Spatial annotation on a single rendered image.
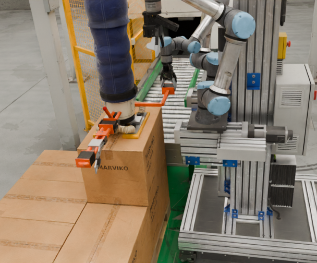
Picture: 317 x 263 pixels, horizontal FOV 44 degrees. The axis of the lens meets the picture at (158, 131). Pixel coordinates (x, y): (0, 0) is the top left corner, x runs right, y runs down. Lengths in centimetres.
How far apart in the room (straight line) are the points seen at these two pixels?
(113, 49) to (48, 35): 157
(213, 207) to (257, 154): 86
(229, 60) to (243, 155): 54
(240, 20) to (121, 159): 101
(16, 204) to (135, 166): 87
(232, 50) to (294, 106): 56
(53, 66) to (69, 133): 72
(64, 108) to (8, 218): 162
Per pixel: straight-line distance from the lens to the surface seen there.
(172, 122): 340
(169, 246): 295
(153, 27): 186
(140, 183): 234
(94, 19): 221
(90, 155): 194
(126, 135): 235
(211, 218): 284
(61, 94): 389
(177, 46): 255
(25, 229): 249
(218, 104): 205
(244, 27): 197
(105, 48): 223
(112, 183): 240
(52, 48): 375
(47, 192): 274
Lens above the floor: 208
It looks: 28 degrees down
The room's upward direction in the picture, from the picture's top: 5 degrees counter-clockwise
